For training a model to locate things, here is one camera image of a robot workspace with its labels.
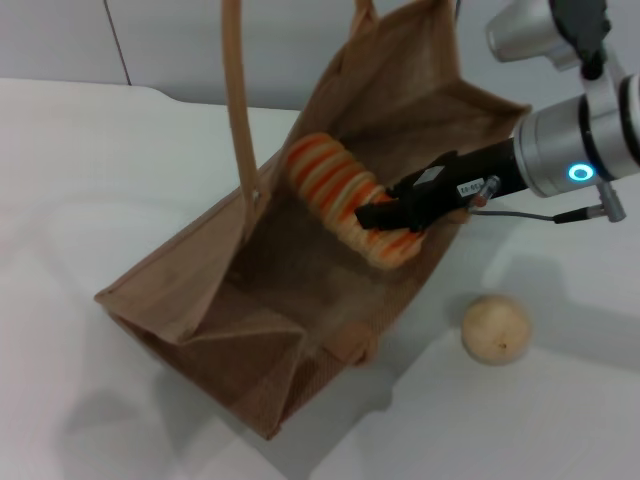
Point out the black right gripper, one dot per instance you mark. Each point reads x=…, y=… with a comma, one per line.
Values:
x=465, y=185

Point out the orange striped bread loaf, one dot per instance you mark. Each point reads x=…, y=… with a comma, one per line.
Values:
x=330, y=180

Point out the brown jute tote bag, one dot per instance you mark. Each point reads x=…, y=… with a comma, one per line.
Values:
x=260, y=310

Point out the round pale egg yolk pastry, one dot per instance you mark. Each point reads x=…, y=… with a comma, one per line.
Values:
x=495, y=330

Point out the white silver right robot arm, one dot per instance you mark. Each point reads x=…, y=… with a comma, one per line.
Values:
x=590, y=140

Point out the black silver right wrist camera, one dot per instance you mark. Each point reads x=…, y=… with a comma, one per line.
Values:
x=540, y=30

